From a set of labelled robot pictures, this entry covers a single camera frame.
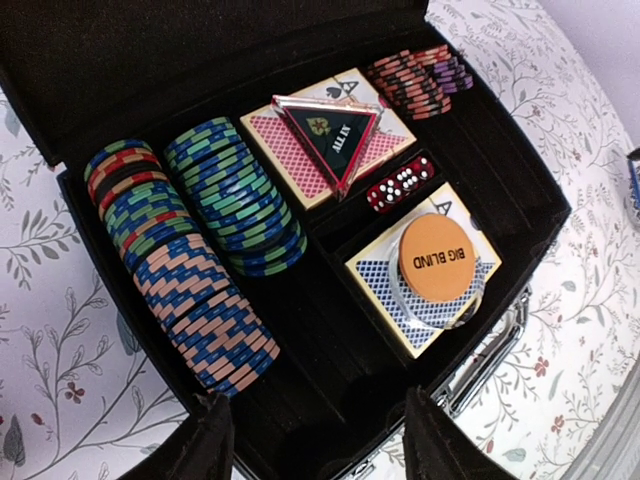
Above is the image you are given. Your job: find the red playing card deck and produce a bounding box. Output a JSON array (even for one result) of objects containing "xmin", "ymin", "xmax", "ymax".
[{"xmin": 241, "ymin": 68, "xmax": 416, "ymax": 210}]

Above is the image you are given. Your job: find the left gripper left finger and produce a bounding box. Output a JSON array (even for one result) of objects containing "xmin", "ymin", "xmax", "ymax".
[{"xmin": 124, "ymin": 394, "xmax": 236, "ymax": 480}]

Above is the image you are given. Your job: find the orange round dealer button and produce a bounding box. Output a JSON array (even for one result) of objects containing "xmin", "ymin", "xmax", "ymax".
[{"xmin": 398, "ymin": 214, "xmax": 476, "ymax": 303}]

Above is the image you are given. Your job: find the green blue poker chip row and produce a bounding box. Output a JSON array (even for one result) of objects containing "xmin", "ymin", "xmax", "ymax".
[{"xmin": 164, "ymin": 117, "xmax": 308, "ymax": 277}]

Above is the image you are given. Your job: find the blue orange poker chip row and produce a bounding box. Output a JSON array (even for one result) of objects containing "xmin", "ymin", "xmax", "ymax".
[{"xmin": 83, "ymin": 139, "xmax": 280, "ymax": 397}]

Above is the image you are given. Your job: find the clear plastic round lid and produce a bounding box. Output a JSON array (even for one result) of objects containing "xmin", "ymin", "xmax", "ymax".
[{"xmin": 387, "ymin": 239, "xmax": 486, "ymax": 330}]

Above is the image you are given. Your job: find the black triangular all-in button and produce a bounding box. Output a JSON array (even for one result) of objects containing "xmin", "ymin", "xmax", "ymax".
[{"xmin": 271, "ymin": 95, "xmax": 384, "ymax": 201}]

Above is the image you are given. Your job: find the floral table cloth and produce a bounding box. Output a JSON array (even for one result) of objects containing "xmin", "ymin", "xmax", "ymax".
[{"xmin": 1, "ymin": 1, "xmax": 639, "ymax": 479}]

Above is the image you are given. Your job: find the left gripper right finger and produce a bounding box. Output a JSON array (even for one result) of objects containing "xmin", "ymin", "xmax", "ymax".
[{"xmin": 403, "ymin": 388, "xmax": 505, "ymax": 480}]

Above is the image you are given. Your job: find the blue playing card deck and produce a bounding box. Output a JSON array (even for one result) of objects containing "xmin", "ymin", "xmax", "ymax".
[{"xmin": 346, "ymin": 183, "xmax": 502, "ymax": 358}]

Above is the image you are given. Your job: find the purple poker chip stack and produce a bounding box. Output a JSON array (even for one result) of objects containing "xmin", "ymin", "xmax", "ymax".
[{"xmin": 432, "ymin": 55, "xmax": 474, "ymax": 94}]

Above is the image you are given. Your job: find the black poker set case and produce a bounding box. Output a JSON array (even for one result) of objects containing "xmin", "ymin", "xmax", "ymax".
[{"xmin": 1, "ymin": 1, "xmax": 571, "ymax": 479}]

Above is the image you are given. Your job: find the red patterned bowl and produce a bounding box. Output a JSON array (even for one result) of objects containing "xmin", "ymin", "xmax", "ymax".
[{"xmin": 627, "ymin": 148, "xmax": 640, "ymax": 226}]

